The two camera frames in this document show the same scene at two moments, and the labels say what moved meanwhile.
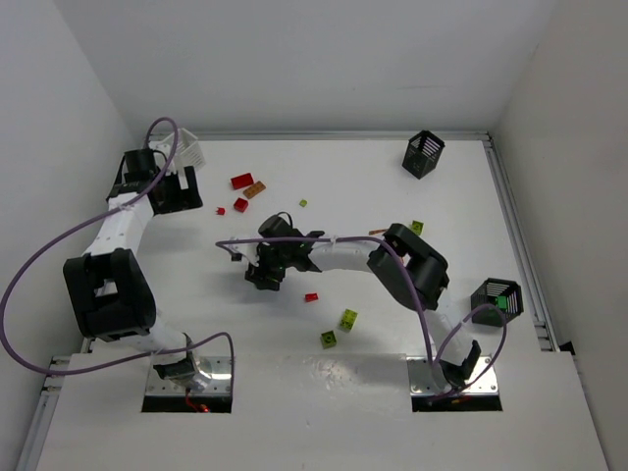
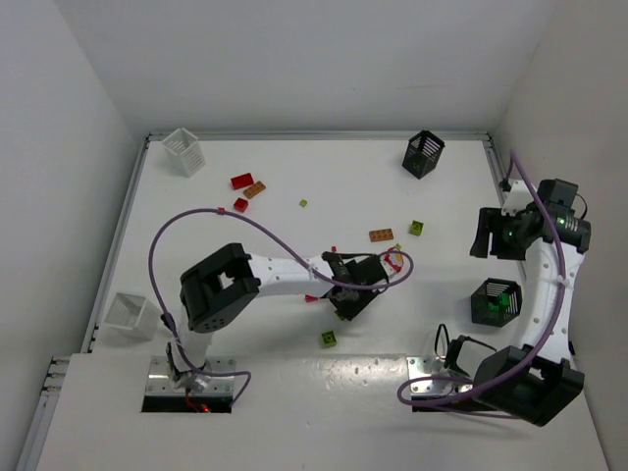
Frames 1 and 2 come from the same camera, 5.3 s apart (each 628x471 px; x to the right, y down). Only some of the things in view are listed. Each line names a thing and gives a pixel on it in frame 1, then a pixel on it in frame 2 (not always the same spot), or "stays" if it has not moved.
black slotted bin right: [487, 294] stays
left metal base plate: [219, 368] stays
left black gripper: [182, 191] to [350, 304]
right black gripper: [265, 276] to [489, 234]
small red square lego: [240, 204] stays
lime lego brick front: [328, 340] stays
